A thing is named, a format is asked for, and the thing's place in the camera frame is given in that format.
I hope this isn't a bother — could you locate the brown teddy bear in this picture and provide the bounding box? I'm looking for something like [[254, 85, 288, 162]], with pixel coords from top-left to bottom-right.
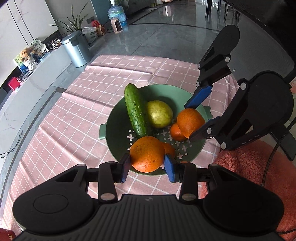
[[19, 48, 32, 62]]

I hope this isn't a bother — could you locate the orange tangerine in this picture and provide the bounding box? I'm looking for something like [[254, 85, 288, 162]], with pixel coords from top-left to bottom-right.
[[177, 108, 205, 138], [170, 123, 186, 142], [162, 142, 176, 158], [129, 136, 165, 173]]

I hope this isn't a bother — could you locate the white marble TV cabinet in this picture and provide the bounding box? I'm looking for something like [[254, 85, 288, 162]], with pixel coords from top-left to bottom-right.
[[1, 46, 71, 153]]

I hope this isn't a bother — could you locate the green leafy plant right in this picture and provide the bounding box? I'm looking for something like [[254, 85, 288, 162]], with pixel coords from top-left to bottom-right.
[[50, 3, 88, 34]]

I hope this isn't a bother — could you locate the small white heater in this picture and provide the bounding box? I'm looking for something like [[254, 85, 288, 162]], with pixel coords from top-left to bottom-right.
[[111, 18, 123, 34]]

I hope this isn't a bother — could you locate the salmon pink towel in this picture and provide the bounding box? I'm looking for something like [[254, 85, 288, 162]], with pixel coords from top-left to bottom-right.
[[197, 138, 296, 241]]

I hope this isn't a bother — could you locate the black power cable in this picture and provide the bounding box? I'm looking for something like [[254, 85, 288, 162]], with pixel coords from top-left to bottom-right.
[[0, 131, 24, 159]]

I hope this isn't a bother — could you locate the silver pedal trash bin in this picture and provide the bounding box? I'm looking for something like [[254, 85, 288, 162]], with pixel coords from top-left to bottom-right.
[[61, 31, 92, 68]]

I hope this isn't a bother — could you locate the blue water jug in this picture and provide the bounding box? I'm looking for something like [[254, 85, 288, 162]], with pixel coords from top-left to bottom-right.
[[107, 0, 127, 26]]

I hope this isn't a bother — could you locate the green cucumber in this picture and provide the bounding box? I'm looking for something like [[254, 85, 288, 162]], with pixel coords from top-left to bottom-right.
[[125, 83, 152, 138]]

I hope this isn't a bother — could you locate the green colander bowl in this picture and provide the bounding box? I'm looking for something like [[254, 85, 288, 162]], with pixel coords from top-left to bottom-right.
[[99, 84, 205, 179]]

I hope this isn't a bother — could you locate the red box right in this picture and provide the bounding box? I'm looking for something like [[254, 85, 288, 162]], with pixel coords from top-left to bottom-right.
[[8, 77, 22, 91]]

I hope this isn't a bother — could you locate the red TIME bottle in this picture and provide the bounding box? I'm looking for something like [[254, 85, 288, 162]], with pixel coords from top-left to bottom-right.
[[0, 228, 16, 241]]

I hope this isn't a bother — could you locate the white plastic bag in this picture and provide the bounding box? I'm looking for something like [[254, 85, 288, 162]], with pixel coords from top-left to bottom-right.
[[82, 27, 98, 44]]

